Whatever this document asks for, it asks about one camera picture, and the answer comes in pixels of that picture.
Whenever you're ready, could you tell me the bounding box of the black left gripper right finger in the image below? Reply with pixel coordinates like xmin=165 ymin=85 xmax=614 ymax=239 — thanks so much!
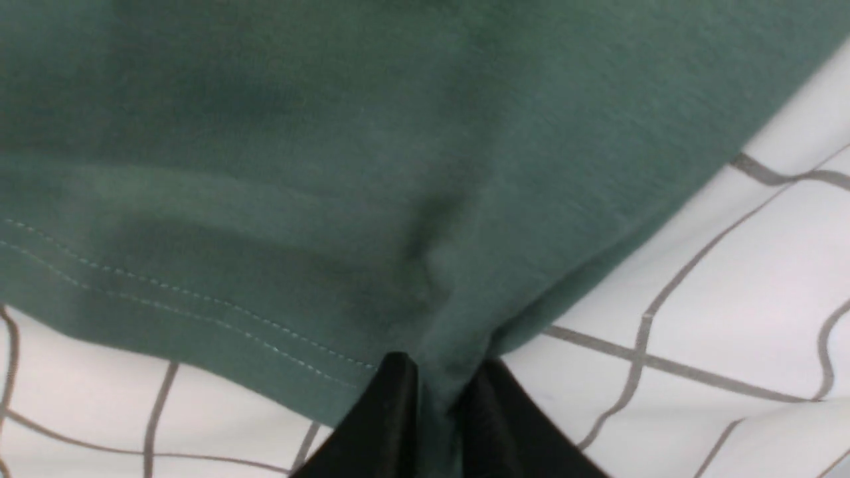
xmin=459 ymin=360 xmax=606 ymax=477

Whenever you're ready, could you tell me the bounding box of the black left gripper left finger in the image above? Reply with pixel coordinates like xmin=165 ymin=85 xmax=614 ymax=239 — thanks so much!
xmin=294 ymin=352 xmax=418 ymax=477

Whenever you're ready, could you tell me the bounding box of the green long-sleeve top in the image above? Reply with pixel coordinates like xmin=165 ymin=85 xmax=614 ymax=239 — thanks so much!
xmin=2 ymin=1 xmax=848 ymax=477

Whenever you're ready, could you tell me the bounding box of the white grid-pattern table cloth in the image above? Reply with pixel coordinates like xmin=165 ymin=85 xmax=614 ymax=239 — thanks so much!
xmin=2 ymin=46 xmax=849 ymax=477

